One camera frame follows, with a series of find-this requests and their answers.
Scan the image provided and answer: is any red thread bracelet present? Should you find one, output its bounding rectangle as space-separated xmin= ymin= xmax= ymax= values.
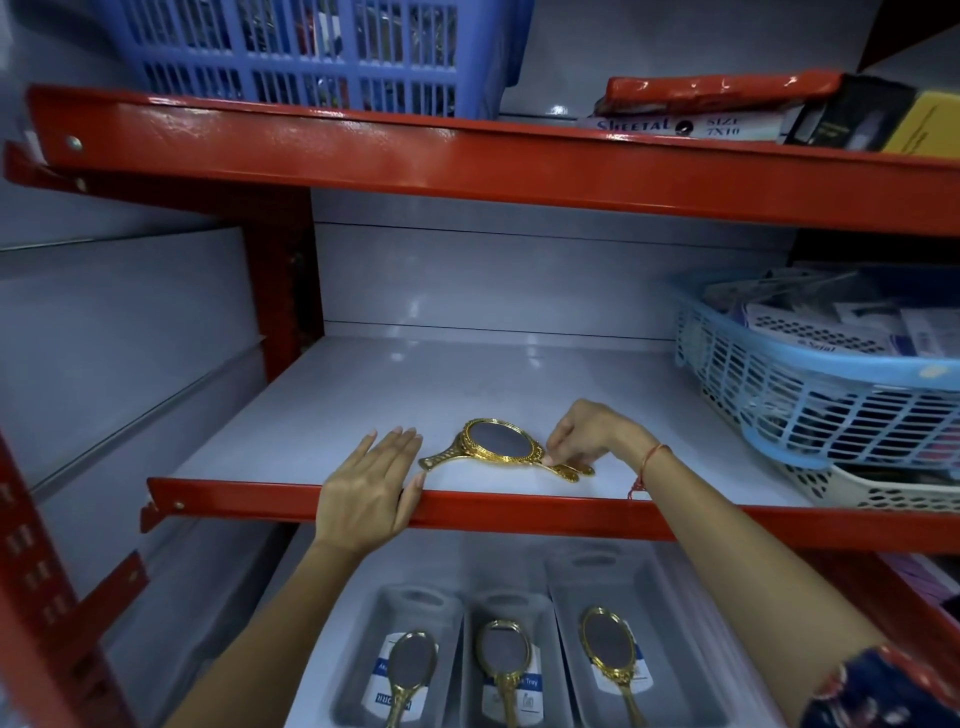
xmin=627 ymin=442 xmax=672 ymax=502

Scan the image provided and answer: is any white plastic basket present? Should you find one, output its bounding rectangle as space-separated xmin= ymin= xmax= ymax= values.
xmin=701 ymin=382 xmax=960 ymax=515

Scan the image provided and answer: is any person's left forearm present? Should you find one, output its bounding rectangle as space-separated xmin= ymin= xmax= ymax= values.
xmin=166 ymin=538 xmax=370 ymax=728

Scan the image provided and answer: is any grey plastic tray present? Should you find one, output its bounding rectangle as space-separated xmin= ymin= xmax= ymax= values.
xmin=459 ymin=591 xmax=577 ymax=728
xmin=328 ymin=583 xmax=468 ymax=728
xmin=543 ymin=551 xmax=735 ymax=728

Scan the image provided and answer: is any dark floral sleeve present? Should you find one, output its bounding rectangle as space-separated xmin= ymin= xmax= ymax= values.
xmin=797 ymin=643 xmax=960 ymax=728

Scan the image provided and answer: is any yellow box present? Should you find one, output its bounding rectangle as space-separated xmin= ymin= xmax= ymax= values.
xmin=881 ymin=90 xmax=960 ymax=160

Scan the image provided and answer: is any red plastic packet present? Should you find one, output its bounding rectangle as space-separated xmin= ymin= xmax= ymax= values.
xmin=602 ymin=69 xmax=845 ymax=117

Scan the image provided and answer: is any white flat box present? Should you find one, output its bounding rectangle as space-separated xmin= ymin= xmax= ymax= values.
xmin=581 ymin=105 xmax=807 ymax=144

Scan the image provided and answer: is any pile of white packets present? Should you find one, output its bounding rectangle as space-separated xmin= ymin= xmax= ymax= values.
xmin=703 ymin=262 xmax=960 ymax=360

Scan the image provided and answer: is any person's right hand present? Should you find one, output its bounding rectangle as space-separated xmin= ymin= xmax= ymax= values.
xmin=541 ymin=399 xmax=663 ymax=481

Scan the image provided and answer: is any black box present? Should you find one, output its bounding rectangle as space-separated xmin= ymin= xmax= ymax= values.
xmin=783 ymin=72 xmax=918 ymax=153

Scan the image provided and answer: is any light blue plastic basket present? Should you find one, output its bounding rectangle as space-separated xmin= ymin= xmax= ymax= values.
xmin=669 ymin=264 xmax=960 ymax=472

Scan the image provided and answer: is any person's left hand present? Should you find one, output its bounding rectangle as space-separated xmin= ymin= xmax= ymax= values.
xmin=313 ymin=426 xmax=429 ymax=558

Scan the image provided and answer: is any person's right forearm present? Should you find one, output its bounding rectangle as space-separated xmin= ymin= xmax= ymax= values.
xmin=633 ymin=444 xmax=901 ymax=728

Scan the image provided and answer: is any dark blue plastic basket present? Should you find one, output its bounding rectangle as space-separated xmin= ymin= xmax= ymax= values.
xmin=90 ymin=0 xmax=535 ymax=121

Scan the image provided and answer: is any red metal shelf rack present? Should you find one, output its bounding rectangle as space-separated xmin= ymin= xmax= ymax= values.
xmin=0 ymin=82 xmax=960 ymax=728

